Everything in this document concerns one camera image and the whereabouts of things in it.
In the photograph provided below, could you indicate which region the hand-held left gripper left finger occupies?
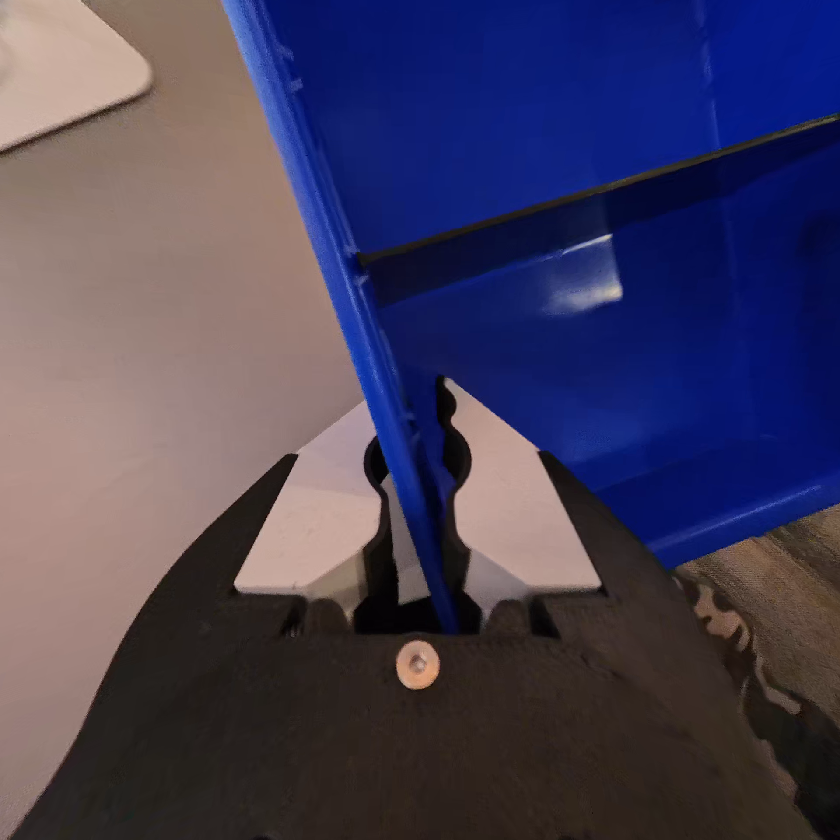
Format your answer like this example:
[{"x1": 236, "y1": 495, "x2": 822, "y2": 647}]
[{"x1": 234, "y1": 400, "x2": 399, "y2": 608}]

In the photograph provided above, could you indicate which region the white base acrylic leg stand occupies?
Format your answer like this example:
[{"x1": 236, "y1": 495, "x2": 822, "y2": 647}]
[{"x1": 0, "y1": 0, "x2": 154, "y2": 155}]

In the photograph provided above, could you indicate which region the blue bin with black divider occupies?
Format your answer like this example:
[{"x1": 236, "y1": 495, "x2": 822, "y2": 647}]
[{"x1": 220, "y1": 0, "x2": 840, "y2": 634}]

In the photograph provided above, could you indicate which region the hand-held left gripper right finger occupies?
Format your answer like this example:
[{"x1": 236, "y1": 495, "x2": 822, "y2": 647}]
[{"x1": 436, "y1": 376, "x2": 603, "y2": 619}]

